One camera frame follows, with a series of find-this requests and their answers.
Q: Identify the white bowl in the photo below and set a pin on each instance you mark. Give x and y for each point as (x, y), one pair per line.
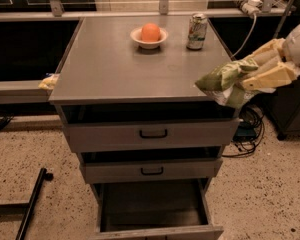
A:
(136, 37)

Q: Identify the dark side cabinet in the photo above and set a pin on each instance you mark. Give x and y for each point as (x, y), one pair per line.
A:
(283, 109)

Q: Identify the bottom grey drawer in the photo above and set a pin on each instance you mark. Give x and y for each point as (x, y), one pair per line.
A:
(157, 210)

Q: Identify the top grey drawer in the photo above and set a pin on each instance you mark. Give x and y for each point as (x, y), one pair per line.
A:
(97, 137)

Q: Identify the grey metal shelf rail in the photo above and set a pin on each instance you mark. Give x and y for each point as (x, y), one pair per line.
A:
(19, 92)

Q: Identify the yellow snack bag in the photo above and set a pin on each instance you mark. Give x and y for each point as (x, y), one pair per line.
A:
(49, 82)

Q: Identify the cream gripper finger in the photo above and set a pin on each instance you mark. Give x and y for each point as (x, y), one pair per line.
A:
(268, 58)
(283, 73)

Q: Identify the black metal floor frame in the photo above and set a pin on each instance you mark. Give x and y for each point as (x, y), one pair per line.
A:
(25, 210)

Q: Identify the green soda can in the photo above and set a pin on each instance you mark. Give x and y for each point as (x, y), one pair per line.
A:
(197, 31)

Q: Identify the grey drawer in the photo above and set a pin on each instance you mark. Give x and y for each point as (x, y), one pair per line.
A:
(97, 137)
(157, 210)
(174, 169)

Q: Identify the middle grey drawer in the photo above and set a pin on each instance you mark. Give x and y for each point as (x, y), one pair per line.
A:
(174, 169)

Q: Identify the white power strip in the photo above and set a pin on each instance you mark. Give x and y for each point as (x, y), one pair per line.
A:
(249, 7)

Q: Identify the grey drawer cabinet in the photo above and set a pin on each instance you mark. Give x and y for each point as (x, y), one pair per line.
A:
(107, 78)

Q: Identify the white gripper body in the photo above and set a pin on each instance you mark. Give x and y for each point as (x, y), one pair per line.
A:
(299, 46)

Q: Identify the orange fruit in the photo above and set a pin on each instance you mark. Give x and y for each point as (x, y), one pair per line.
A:
(150, 32)

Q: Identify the green jalapeno chip bag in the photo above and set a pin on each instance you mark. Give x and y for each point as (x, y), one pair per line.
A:
(222, 84)

